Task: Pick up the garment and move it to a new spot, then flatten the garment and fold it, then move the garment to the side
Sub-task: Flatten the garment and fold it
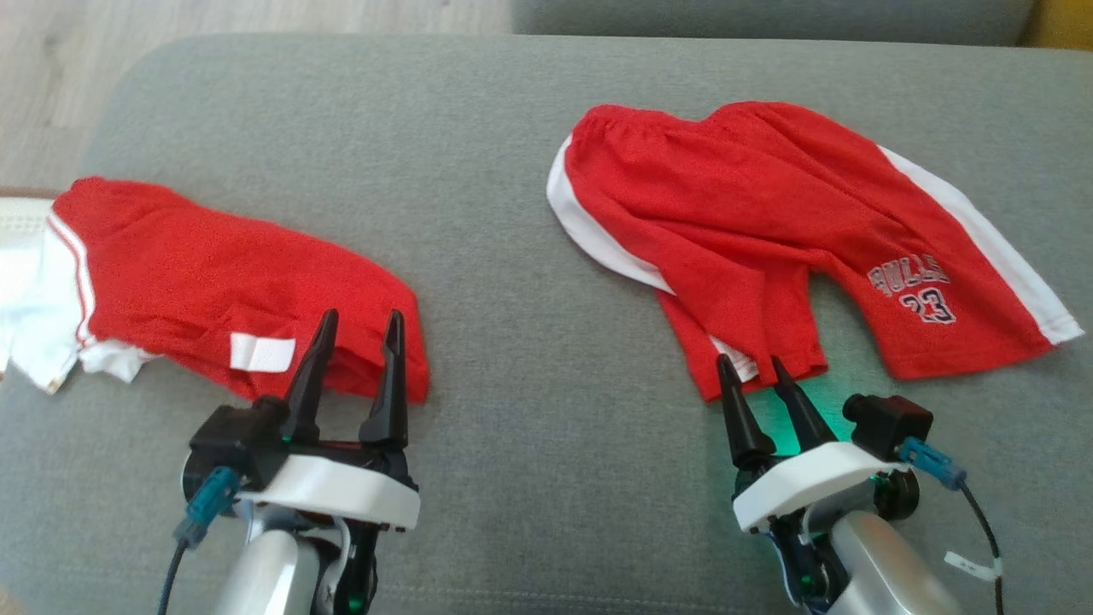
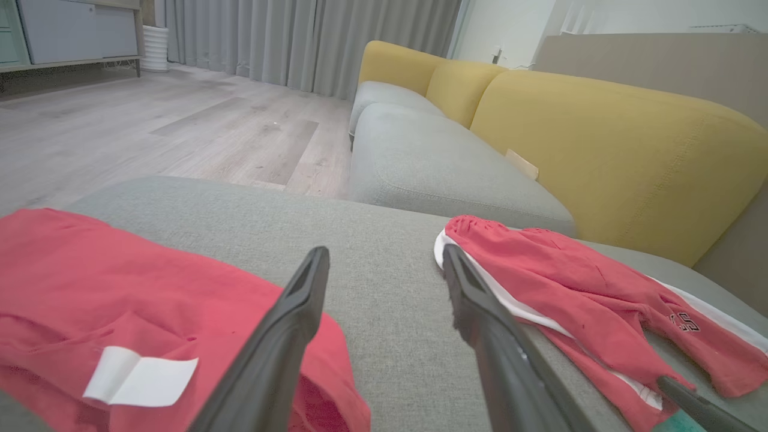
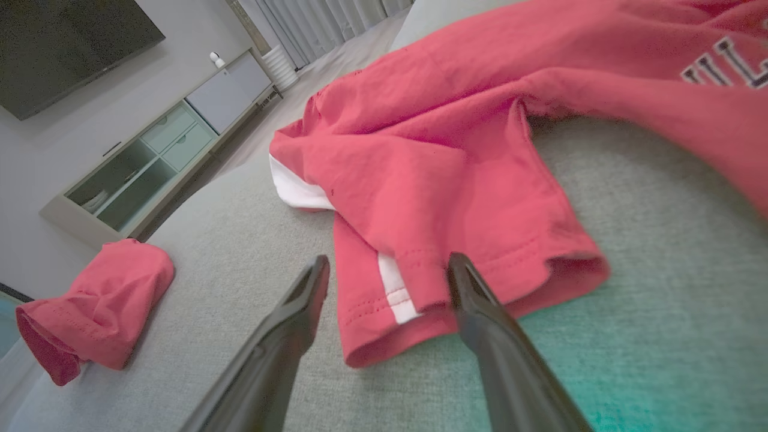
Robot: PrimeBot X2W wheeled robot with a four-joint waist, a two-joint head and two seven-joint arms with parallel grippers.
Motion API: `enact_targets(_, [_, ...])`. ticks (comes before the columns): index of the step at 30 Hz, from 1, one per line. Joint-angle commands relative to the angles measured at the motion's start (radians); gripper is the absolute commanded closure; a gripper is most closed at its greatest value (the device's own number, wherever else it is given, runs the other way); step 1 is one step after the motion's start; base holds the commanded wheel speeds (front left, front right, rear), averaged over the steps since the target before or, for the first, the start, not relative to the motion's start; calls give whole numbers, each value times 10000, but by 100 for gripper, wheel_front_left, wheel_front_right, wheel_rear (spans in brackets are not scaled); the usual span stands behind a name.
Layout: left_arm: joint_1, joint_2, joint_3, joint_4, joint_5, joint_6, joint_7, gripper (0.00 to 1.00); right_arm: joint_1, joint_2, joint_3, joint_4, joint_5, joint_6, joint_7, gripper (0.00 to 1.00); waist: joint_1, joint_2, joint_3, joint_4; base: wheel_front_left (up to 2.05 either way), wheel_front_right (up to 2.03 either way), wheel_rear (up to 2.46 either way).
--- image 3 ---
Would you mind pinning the grey fabric sofa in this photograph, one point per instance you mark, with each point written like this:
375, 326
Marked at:
660, 240

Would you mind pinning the white television cabinet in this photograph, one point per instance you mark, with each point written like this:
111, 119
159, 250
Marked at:
168, 144

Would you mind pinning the white pleated curtain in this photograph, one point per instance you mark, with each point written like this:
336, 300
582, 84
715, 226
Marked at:
324, 24

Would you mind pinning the red basketball jersey white trim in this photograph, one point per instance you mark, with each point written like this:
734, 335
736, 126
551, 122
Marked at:
450, 150

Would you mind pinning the black flat screen television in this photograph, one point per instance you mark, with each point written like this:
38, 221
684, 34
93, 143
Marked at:
66, 48

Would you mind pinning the white stacked bowls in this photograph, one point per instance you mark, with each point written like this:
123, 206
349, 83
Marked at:
95, 201

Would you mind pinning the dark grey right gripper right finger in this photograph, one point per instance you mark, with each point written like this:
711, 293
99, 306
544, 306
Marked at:
504, 360

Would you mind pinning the red shorts white trim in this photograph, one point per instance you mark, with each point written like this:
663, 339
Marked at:
102, 306

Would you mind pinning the small white camera device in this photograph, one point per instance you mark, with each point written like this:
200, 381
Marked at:
216, 60

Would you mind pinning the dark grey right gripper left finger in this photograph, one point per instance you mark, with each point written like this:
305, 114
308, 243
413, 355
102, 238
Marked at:
282, 348

